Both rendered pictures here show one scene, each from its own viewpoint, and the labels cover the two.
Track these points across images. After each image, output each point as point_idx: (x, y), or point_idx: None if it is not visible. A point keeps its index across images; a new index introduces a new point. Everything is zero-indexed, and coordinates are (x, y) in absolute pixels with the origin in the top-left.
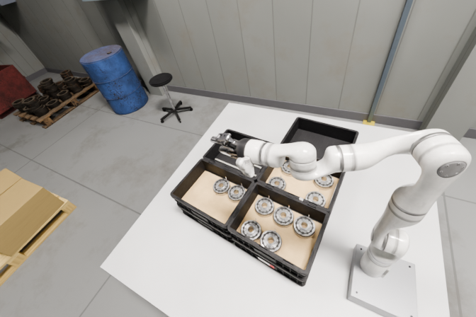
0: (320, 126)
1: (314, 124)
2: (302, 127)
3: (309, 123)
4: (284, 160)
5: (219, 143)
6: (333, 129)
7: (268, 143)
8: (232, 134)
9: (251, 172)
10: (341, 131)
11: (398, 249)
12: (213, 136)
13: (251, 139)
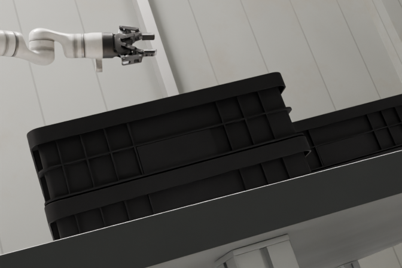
0: (185, 112)
1: (208, 103)
2: (273, 127)
3: (233, 101)
4: (63, 51)
5: (138, 40)
6: (129, 123)
7: (79, 33)
8: (395, 112)
9: (95, 65)
10: (100, 132)
11: None
12: (149, 33)
13: (103, 32)
